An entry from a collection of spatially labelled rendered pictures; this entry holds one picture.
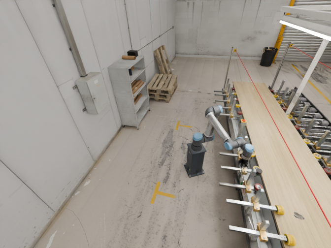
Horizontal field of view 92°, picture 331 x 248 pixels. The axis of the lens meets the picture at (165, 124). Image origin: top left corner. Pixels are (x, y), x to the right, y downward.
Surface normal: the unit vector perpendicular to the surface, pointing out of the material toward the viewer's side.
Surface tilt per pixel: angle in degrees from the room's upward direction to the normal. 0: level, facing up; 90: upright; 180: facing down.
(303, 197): 0
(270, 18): 90
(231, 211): 0
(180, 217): 0
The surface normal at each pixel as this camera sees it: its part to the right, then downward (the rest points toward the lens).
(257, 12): -0.26, 0.61
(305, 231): -0.04, -0.78
